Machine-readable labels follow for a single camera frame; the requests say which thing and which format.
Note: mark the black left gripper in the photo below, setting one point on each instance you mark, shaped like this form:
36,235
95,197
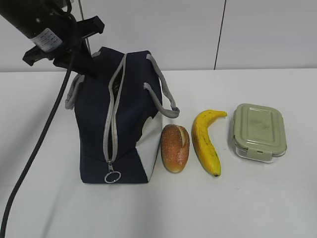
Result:
58,45

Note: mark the navy blue lunch bag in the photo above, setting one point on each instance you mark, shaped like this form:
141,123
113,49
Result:
119,115

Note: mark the brown bread roll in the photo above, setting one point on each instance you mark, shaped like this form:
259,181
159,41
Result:
175,143

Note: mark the yellow banana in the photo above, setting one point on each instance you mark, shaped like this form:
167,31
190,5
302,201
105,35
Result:
203,146

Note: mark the green lid food container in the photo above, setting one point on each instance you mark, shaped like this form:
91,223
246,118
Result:
258,133

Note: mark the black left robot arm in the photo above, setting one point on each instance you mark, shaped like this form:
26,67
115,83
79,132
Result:
31,17

